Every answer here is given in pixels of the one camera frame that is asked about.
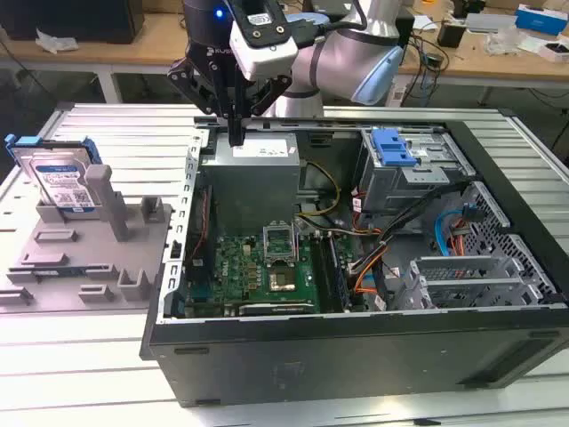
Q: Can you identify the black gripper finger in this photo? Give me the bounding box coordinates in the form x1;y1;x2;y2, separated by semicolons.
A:
236;74;293;148
167;56;238;148

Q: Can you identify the hard disk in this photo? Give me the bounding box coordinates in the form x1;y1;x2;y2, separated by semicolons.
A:
4;133;105;215

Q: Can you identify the blue data wire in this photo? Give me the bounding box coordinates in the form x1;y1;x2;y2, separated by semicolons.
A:
434;202;485;258

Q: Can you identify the grey metal disk bay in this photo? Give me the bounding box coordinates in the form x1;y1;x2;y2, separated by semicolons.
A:
394;255;535;311

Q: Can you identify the grey power supply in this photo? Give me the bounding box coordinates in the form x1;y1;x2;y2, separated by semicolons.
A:
202;132;300;223

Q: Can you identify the blue drive cage latch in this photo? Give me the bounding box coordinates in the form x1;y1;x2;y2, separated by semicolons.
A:
372;128;417;168

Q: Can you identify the metal socket cover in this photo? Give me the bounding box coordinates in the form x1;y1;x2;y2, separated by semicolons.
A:
262;222;297;266

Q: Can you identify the large black box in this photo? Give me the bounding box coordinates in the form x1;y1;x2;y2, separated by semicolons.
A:
0;0;146;45

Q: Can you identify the crumpled clear plastic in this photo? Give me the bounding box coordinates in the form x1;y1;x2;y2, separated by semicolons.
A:
35;28;80;55

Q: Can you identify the grey optical drive cage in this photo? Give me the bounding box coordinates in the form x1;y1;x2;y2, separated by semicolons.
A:
357;128;473;215

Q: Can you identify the black rear case fan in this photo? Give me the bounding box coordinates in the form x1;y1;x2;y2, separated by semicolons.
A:
185;184;219;286

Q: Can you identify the black RAM slot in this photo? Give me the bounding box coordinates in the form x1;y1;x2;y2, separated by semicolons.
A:
309;233;333;313

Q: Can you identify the green motherboard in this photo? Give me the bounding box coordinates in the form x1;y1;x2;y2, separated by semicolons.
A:
189;231;357;316

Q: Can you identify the CPU socket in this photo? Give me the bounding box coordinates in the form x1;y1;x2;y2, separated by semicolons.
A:
266;265;298;295

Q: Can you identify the small black box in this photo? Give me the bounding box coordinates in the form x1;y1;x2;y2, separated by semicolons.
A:
437;21;468;49

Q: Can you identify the RAM stick in slot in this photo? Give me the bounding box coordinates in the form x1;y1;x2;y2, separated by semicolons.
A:
329;234;349;310

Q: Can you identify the grey parts rack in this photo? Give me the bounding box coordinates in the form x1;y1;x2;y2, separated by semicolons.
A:
0;163;174;315

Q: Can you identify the black graphics card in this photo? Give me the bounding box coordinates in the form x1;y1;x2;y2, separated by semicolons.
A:
237;302;315;318

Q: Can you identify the flat grey box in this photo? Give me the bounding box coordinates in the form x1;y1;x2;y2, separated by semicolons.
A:
463;12;519;35

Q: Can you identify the RAM stick on rack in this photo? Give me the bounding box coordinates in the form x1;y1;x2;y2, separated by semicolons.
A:
33;265;92;277

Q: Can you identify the clear plastic bag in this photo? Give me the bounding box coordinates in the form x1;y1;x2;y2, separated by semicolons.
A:
484;25;522;57

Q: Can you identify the black PC case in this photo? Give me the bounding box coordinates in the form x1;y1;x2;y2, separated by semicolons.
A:
139;108;569;408

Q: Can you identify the blue cardboard box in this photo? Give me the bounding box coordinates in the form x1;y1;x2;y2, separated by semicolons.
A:
514;4;569;38

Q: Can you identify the white open box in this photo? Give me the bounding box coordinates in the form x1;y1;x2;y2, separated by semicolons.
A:
536;37;569;64

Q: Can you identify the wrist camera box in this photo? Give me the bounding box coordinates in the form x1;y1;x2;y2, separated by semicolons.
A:
229;0;299;82

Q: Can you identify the yellow wire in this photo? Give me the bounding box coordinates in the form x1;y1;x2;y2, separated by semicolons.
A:
296;159;342;220

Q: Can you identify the black cable bundle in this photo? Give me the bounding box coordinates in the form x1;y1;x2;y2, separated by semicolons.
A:
375;180;472;250

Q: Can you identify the orange wire bundle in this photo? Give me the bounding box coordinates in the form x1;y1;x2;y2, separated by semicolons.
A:
349;226;392;297

